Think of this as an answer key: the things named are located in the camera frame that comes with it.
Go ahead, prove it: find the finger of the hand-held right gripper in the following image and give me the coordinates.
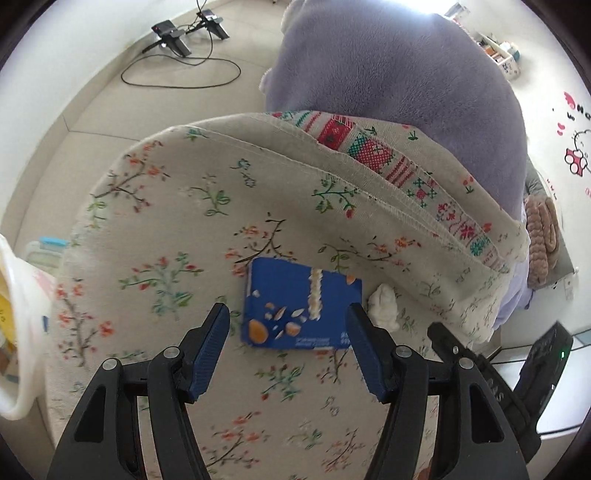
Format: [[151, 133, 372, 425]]
[[427, 322, 490, 370]]

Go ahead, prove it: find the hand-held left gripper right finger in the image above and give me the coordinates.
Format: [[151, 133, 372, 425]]
[[346, 302, 529, 480]]

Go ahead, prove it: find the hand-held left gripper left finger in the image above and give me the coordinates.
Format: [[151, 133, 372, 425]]
[[46, 302, 230, 480]]

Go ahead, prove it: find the blue cookie box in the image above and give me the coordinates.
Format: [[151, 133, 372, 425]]
[[241, 257, 364, 350]]

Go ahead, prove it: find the white bin blue print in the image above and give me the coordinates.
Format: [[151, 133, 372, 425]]
[[0, 233, 52, 421]]

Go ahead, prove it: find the crumpled white tissue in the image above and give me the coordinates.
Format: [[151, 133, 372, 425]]
[[368, 285, 400, 332]]

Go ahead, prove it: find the brown fluffy pillow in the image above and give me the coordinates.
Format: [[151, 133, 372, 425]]
[[524, 194, 561, 289]]

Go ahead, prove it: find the floral tablecloth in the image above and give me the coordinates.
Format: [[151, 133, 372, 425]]
[[44, 111, 532, 480]]

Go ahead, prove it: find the grey pillow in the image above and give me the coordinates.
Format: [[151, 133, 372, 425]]
[[524, 166, 548, 204]]

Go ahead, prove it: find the clear box blue lid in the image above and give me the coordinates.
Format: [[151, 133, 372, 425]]
[[25, 234, 70, 278]]

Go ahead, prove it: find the purple blanket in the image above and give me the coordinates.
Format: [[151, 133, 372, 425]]
[[259, 0, 529, 222]]

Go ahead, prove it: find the white shelf with items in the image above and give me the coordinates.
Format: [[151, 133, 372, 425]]
[[471, 32, 522, 81]]

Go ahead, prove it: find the black floor device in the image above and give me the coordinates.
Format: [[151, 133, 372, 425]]
[[142, 19, 192, 58], [185, 8, 230, 41]]

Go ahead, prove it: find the pink cat wall sticker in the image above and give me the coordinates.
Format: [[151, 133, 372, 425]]
[[551, 90, 591, 199]]

